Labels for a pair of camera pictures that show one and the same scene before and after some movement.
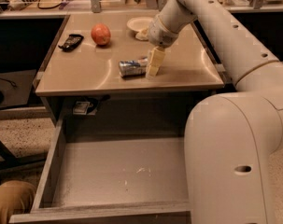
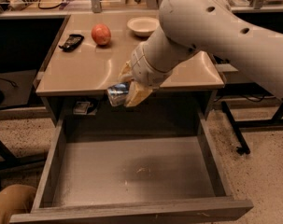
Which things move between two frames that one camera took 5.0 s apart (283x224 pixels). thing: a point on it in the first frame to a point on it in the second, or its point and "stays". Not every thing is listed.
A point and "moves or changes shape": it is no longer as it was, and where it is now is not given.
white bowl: (139, 23) stays
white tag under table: (80, 107) stays
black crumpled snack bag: (71, 43) stays
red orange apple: (101, 34) stays
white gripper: (158, 34) to (145, 68)
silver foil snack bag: (133, 68) moves or changes shape
